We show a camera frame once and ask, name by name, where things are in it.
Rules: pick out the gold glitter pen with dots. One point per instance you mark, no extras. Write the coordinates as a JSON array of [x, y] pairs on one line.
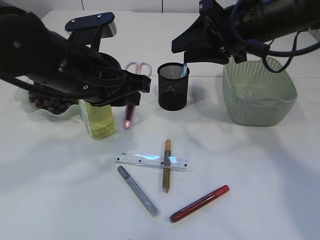
[[166, 170]]

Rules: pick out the yellow tea bottle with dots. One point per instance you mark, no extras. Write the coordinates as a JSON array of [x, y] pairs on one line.
[[98, 120]]

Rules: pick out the silver glitter pen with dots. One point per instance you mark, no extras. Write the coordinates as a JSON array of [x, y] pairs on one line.
[[139, 193]]

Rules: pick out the purple grape bunch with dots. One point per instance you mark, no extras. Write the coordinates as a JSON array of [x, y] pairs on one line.
[[55, 106]]

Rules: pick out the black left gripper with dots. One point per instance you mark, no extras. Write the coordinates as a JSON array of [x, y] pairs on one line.
[[86, 75]]

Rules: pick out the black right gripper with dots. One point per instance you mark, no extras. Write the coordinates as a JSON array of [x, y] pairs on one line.
[[209, 39]]

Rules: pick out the clear plastic ruler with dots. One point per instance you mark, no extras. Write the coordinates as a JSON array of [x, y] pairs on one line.
[[152, 161]]

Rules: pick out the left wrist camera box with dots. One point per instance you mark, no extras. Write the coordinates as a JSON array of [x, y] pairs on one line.
[[84, 28]]

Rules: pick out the clear plastic sheet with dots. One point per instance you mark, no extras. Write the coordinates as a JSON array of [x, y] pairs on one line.
[[247, 93]]

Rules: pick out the green woven plastic basket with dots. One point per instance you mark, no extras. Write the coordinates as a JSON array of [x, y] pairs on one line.
[[274, 93]]

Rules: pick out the red glitter pen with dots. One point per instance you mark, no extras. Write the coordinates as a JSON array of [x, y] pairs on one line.
[[199, 203]]

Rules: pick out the green wavy glass plate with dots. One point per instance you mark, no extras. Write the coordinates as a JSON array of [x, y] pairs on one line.
[[73, 113]]

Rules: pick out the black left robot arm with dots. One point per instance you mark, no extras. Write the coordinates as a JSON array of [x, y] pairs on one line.
[[22, 33]]

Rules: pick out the blue safety scissors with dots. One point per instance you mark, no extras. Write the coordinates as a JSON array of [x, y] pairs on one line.
[[184, 70]]

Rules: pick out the pink purple safety scissors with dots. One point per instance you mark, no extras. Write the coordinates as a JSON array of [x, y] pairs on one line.
[[130, 109]]

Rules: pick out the black mesh pen holder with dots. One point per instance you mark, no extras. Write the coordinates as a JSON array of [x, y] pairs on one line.
[[172, 90]]

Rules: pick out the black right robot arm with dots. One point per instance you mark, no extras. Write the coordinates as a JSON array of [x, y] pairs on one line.
[[245, 28]]

